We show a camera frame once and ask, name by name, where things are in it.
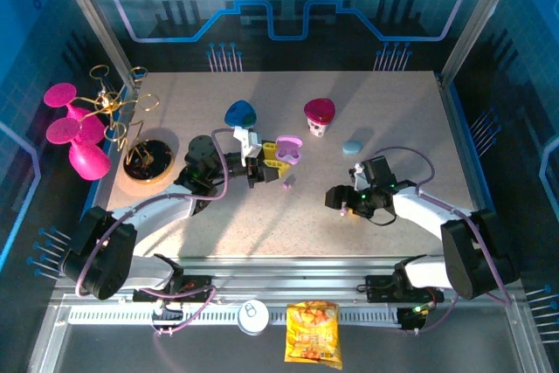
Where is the purple earbud charging case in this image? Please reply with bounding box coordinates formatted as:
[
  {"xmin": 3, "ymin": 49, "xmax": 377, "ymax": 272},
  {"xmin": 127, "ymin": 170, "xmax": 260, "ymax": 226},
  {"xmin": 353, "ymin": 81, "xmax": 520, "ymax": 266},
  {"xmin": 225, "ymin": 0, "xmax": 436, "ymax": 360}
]
[{"xmin": 274, "ymin": 135, "xmax": 304, "ymax": 167}]

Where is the blue lid yogurt cup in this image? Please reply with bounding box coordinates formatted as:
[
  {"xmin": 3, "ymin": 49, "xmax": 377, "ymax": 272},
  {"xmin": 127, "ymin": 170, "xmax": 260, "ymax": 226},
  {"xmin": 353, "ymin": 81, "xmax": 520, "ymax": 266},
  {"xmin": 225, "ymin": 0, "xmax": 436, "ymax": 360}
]
[{"xmin": 224, "ymin": 100, "xmax": 258, "ymax": 132}]

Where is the pink lid yogurt cup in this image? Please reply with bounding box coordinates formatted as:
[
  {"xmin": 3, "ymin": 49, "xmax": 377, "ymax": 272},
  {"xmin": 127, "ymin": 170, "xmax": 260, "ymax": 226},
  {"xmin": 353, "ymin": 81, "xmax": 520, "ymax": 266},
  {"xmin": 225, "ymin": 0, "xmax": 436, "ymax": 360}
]
[{"xmin": 303, "ymin": 97, "xmax": 337, "ymax": 139}]

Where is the small controller board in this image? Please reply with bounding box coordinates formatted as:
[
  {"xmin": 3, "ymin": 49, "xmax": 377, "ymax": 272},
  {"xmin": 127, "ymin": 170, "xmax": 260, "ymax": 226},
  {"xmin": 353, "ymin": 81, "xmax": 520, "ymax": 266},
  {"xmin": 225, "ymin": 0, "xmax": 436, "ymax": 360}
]
[
  {"xmin": 397, "ymin": 305, "xmax": 428, "ymax": 333},
  {"xmin": 151, "ymin": 302, "xmax": 185, "ymax": 337}
]

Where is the yellow snack bag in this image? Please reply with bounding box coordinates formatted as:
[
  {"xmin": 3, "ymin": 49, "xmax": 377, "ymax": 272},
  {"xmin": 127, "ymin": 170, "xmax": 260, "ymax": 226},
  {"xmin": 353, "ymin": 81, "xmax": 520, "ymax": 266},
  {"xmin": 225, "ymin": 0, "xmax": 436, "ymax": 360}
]
[{"xmin": 283, "ymin": 300, "xmax": 344, "ymax": 370}]

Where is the white tin can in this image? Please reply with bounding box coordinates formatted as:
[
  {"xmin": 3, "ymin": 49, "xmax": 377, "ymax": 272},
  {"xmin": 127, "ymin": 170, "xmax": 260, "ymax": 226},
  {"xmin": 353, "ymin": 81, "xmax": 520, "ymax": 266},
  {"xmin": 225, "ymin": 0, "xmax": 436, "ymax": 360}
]
[{"xmin": 237, "ymin": 299, "xmax": 270, "ymax": 337}]

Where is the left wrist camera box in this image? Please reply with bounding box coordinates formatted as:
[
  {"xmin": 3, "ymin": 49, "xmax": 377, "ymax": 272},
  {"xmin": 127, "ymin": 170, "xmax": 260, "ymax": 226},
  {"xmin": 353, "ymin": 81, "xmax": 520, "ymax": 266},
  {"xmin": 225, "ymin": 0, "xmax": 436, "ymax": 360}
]
[{"xmin": 232, "ymin": 126, "xmax": 264, "ymax": 160}]

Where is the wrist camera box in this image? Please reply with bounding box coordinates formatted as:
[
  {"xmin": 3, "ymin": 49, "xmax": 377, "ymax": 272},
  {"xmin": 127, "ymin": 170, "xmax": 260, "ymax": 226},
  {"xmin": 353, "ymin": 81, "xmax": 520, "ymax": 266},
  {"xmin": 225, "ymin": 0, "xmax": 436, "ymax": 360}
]
[
  {"xmin": 232, "ymin": 126, "xmax": 264, "ymax": 160},
  {"xmin": 352, "ymin": 162, "xmax": 371, "ymax": 191}
]

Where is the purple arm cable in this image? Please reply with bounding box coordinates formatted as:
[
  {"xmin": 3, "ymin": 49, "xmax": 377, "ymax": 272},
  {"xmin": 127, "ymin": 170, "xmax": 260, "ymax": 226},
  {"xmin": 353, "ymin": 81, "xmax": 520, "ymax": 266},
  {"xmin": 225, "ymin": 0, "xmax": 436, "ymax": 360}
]
[
  {"xmin": 369, "ymin": 146, "xmax": 512, "ymax": 307},
  {"xmin": 74, "ymin": 128, "xmax": 245, "ymax": 300}
]

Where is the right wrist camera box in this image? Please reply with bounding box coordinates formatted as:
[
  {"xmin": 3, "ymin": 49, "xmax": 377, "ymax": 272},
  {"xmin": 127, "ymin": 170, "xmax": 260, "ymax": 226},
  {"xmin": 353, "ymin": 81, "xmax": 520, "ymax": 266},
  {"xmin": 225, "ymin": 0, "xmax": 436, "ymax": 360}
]
[{"xmin": 352, "ymin": 162, "xmax": 371, "ymax": 191}]

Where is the gold wire stand black base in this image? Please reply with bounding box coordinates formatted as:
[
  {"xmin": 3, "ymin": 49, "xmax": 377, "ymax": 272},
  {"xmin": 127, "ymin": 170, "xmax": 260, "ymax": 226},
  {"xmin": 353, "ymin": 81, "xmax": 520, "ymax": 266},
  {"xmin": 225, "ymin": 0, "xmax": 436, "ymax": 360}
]
[{"xmin": 89, "ymin": 65, "xmax": 176, "ymax": 184}]

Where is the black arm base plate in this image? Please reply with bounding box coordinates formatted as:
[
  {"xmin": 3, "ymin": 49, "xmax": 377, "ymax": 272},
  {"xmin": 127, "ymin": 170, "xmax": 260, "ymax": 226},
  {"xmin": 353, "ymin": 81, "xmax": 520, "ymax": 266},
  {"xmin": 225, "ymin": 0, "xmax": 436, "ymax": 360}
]
[
  {"xmin": 364, "ymin": 273, "xmax": 445, "ymax": 304},
  {"xmin": 130, "ymin": 274, "xmax": 216, "ymax": 304}
]

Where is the aluminium frame rail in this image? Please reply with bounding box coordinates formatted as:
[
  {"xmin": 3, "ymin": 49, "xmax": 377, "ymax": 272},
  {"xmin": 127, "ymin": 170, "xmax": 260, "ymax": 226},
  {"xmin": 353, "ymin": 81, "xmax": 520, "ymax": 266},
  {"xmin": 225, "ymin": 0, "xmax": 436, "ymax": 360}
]
[{"xmin": 52, "ymin": 257, "xmax": 525, "ymax": 302}]

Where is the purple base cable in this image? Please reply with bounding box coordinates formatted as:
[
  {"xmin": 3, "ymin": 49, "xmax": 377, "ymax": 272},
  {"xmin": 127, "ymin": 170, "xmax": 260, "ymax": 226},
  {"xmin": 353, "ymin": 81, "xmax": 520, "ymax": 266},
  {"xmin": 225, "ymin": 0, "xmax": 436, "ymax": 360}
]
[
  {"xmin": 139, "ymin": 285, "xmax": 218, "ymax": 337},
  {"xmin": 408, "ymin": 294, "xmax": 459, "ymax": 335}
]

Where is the slotted grey cable duct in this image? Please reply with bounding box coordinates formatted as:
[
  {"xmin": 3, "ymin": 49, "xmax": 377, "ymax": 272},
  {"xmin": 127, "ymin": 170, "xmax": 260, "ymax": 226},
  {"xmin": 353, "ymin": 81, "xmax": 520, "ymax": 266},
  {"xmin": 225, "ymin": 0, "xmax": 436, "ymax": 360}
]
[{"xmin": 68, "ymin": 306, "xmax": 401, "ymax": 326}]

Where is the aluminium frame post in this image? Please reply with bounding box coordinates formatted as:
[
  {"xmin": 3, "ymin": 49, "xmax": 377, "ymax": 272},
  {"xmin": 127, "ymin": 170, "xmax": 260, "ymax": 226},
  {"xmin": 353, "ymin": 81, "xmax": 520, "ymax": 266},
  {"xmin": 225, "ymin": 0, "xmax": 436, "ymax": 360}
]
[
  {"xmin": 439, "ymin": 0, "xmax": 528, "ymax": 86},
  {"xmin": 48, "ymin": 0, "xmax": 137, "ymax": 90}
]

